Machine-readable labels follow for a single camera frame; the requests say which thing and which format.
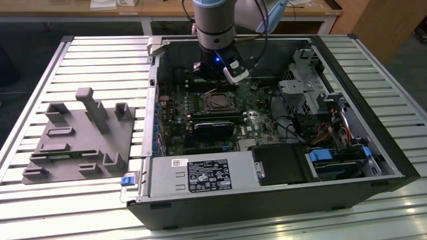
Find small CPU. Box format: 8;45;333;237
211;96;233;107

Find black RAM stick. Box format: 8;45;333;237
192;112;245;119
192;115;249;124

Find black graphics card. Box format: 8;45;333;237
192;121;237;140

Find metal drive cage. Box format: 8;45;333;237
278;48;335;116

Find green motherboard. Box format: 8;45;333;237
155;79;286;157

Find wooden desk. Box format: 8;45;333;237
0;0;345;36

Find silver heat sink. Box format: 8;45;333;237
238;138;258;152

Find white box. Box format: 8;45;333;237
90;0;119;12

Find black plastic shroud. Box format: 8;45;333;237
250;144;319;187

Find grey power supply unit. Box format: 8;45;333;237
146;151;262;198

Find grey parts rack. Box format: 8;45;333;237
20;87;138;186

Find blue disk carrier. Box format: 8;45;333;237
309;148;335;165

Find wooden cabinet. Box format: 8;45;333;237
329;0;427;65

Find green RAM stick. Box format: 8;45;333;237
46;152;84;160

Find black open PC case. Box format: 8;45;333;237
126;34;421;231

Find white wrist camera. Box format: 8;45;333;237
221;58;251;85

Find silver case handle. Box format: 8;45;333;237
146;36;168;57

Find orange and yellow wires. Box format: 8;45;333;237
317;121;354;146

